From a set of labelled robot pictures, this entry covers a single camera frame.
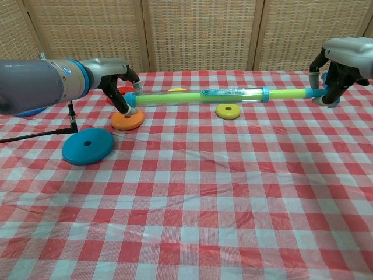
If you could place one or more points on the small olive yellow disc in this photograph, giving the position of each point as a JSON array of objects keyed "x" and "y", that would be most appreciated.
[{"x": 234, "y": 112}]

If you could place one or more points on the clear plastic tube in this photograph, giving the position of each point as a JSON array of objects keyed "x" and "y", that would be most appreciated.
[{"x": 130, "y": 99}]

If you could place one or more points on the red white checkered tablecloth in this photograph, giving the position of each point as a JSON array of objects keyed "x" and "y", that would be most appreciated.
[{"x": 186, "y": 218}]

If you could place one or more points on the medium blue disc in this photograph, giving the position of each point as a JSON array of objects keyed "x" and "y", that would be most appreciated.
[{"x": 29, "y": 114}]

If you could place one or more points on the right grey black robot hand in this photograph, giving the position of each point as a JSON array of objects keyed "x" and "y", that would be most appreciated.
[{"x": 352, "y": 55}]

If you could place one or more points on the large teal blue disc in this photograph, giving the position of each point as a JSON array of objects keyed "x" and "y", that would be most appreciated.
[{"x": 75, "y": 151}]

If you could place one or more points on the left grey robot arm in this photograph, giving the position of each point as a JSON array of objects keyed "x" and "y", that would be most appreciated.
[{"x": 32, "y": 84}]

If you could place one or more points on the red disc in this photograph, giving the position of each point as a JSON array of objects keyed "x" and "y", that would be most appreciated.
[{"x": 123, "y": 90}]

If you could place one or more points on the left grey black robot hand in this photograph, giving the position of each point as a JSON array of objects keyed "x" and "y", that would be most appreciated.
[{"x": 107, "y": 68}]

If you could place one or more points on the orange disc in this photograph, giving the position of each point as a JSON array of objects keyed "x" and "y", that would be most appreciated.
[{"x": 137, "y": 122}]

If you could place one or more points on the bamboo folding screen panel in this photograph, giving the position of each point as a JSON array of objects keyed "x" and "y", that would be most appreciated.
[
  {"x": 201, "y": 32},
  {"x": 87, "y": 32},
  {"x": 309, "y": 32},
  {"x": 367, "y": 20},
  {"x": 14, "y": 38}
]

